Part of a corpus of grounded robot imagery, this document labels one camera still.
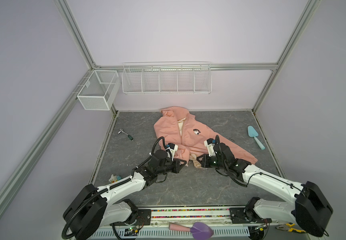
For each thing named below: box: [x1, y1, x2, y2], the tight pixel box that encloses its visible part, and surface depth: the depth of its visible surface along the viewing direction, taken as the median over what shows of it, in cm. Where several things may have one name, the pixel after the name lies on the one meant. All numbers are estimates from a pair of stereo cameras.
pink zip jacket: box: [154, 106, 258, 169], surface depth 104 cm
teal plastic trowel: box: [247, 125, 266, 150], surface depth 108 cm
